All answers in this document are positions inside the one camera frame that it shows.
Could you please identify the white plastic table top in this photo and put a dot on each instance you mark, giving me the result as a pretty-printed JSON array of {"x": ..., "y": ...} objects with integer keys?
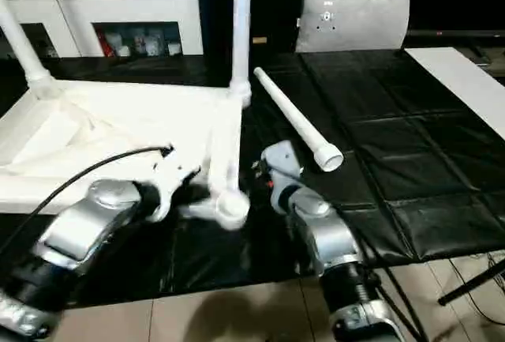
[{"x": 118, "y": 128}]

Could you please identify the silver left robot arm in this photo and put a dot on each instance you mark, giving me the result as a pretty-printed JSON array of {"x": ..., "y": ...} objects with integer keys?
[{"x": 87, "y": 219}]

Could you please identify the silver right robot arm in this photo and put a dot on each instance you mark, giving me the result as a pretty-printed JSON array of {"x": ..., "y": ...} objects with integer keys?
[{"x": 331, "y": 239}]

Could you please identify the black work mat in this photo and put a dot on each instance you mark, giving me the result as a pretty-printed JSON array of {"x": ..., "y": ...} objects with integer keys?
[{"x": 394, "y": 140}]

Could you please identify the gold sofa label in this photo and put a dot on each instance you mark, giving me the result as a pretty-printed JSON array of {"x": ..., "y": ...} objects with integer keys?
[{"x": 259, "y": 40}]

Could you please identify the grey printed cushion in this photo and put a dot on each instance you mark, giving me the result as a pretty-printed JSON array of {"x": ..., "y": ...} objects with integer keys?
[{"x": 355, "y": 22}]

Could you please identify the white flat panel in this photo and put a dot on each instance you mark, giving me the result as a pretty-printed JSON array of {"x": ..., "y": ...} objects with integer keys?
[{"x": 465, "y": 81}]

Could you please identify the white glass-door cabinet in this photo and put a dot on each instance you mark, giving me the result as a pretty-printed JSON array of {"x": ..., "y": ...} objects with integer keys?
[{"x": 39, "y": 14}]

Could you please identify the black metal stand leg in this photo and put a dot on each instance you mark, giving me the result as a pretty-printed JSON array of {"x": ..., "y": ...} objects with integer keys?
[{"x": 473, "y": 284}]

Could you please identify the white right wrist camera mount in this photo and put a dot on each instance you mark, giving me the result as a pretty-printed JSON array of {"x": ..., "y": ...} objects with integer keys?
[{"x": 282, "y": 164}]

